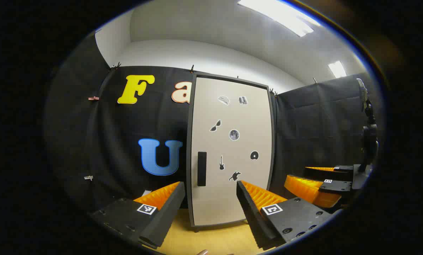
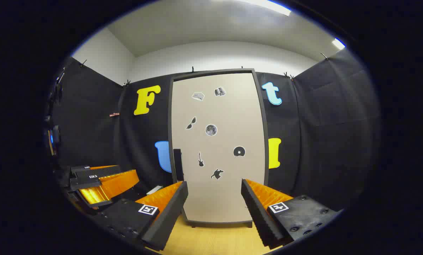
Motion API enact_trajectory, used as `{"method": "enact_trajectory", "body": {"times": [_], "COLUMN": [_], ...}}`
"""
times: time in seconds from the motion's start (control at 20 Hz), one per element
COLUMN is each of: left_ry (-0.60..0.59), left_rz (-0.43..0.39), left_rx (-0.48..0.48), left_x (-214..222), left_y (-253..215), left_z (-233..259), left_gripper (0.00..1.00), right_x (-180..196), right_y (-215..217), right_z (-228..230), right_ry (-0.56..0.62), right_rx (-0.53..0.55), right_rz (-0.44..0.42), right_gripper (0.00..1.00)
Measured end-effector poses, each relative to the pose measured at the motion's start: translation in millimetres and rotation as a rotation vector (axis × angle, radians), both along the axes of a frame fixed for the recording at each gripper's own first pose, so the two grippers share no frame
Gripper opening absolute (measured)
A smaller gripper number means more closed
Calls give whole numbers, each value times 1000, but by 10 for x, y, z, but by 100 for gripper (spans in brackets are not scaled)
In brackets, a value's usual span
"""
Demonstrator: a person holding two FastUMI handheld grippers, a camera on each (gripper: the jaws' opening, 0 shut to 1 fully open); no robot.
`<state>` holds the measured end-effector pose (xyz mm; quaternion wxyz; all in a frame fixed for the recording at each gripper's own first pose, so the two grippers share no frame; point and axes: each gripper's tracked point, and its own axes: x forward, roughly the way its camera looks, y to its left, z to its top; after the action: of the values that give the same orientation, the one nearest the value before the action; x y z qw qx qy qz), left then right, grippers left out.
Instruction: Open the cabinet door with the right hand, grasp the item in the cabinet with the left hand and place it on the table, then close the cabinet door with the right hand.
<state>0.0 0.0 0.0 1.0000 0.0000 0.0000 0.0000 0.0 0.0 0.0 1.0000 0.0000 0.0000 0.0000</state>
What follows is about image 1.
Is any small ceiling light panel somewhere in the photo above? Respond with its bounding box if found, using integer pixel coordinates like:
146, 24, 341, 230
327, 60, 348, 79

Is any grey cabinet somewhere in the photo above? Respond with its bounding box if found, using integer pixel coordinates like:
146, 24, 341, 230
186, 73, 276, 232

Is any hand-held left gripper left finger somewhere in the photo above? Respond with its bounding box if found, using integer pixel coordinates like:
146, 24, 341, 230
89, 181, 186, 249

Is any large ceiling light panel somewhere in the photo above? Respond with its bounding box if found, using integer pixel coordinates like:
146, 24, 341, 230
237, 0, 321, 38

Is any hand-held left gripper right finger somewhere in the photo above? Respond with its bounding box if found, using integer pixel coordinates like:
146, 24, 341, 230
236, 180, 334, 251

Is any white cabinet door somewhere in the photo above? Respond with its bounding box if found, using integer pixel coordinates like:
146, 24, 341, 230
191, 76, 272, 226

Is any black backdrop cloth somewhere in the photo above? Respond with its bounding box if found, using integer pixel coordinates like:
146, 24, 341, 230
45, 34, 378, 213

